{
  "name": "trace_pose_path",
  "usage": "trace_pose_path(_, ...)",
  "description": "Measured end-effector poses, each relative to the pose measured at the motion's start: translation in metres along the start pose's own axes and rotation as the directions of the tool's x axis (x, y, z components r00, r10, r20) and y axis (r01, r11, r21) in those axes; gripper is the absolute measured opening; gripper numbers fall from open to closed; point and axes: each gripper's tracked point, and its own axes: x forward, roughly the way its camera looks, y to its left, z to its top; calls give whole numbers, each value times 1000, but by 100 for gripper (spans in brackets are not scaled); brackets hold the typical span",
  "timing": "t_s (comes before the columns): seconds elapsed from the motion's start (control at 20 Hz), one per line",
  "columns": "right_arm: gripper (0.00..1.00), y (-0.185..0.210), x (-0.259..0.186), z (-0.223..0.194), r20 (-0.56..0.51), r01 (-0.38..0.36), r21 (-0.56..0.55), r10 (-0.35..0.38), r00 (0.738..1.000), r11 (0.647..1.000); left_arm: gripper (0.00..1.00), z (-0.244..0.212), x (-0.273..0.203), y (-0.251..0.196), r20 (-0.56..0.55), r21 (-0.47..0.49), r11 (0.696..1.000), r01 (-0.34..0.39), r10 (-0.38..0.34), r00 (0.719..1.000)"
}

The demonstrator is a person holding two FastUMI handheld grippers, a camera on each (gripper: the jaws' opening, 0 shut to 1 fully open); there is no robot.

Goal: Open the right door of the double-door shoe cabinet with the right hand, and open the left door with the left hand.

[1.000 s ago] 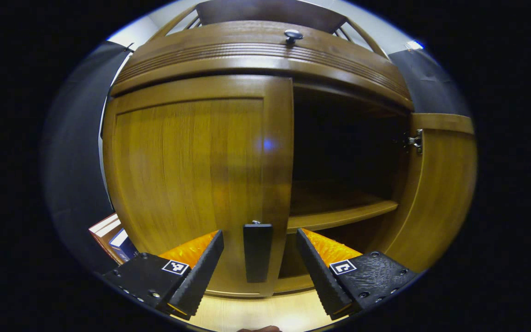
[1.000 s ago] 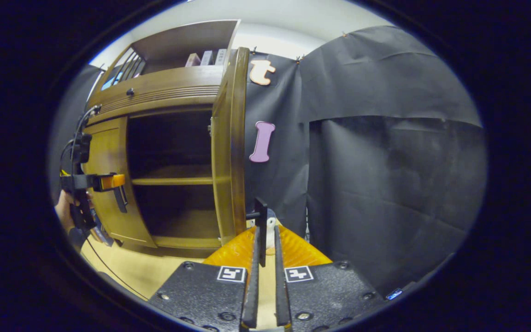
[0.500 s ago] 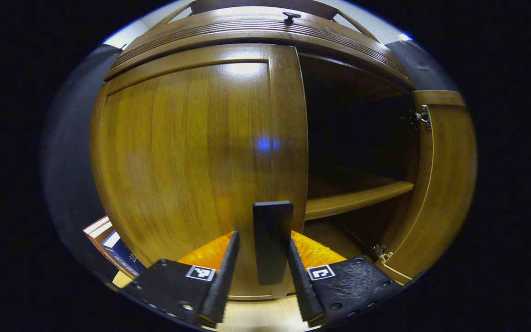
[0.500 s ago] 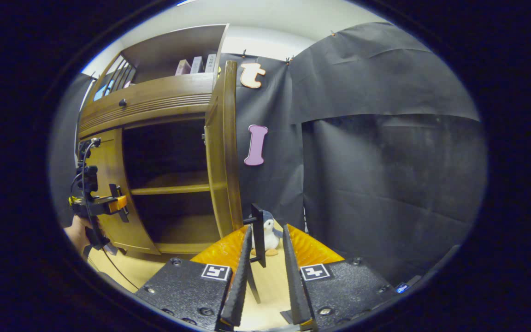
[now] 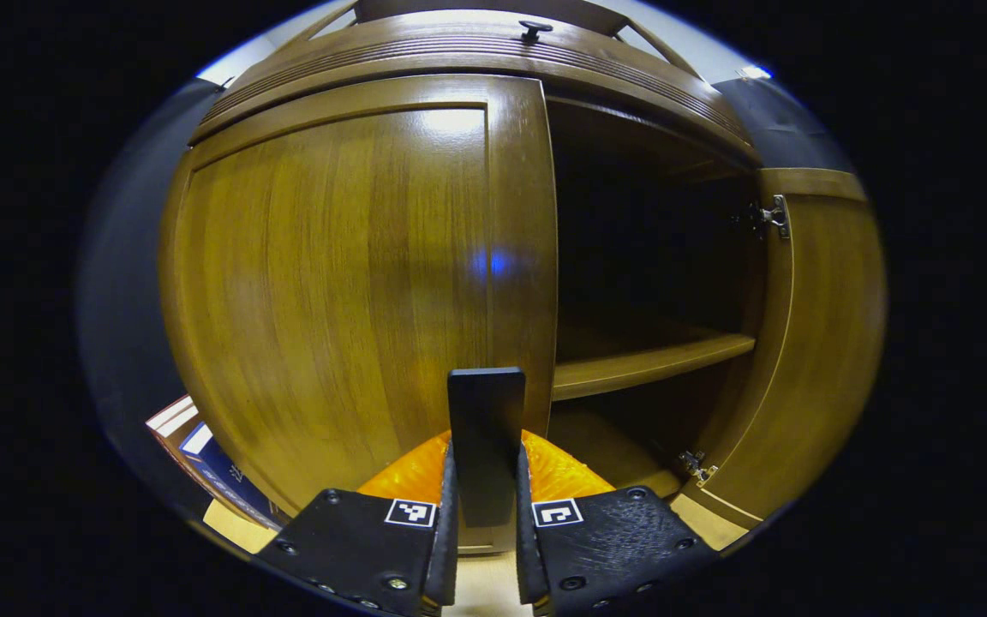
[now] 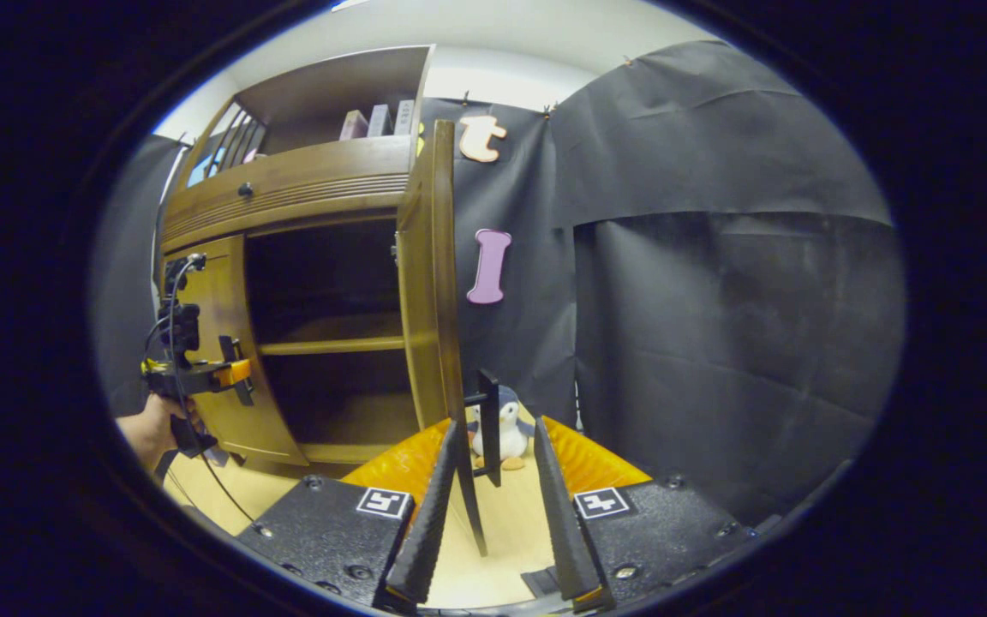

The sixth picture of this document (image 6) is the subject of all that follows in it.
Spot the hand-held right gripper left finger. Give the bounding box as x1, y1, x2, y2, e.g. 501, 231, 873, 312
232, 417, 464, 612

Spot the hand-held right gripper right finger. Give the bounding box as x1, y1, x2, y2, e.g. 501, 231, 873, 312
532, 416, 761, 614

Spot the black door handle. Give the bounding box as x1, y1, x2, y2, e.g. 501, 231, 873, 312
464, 368, 504, 488
218, 335, 255, 407

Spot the wooden double-door shoe cabinet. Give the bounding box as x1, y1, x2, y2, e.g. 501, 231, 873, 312
155, 45, 488, 558

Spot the wooden inner cabinet shelf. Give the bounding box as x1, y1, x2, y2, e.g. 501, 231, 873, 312
257, 313, 410, 357

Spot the wooden cabinet drawer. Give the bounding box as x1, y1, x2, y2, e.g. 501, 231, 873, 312
159, 135, 414, 256

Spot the penguin plush toy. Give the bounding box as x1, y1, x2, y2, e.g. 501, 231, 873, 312
468, 386, 538, 471

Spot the black backdrop cloth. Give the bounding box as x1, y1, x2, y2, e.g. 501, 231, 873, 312
91, 39, 907, 529

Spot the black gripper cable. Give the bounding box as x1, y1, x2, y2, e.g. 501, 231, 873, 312
145, 255, 256, 524

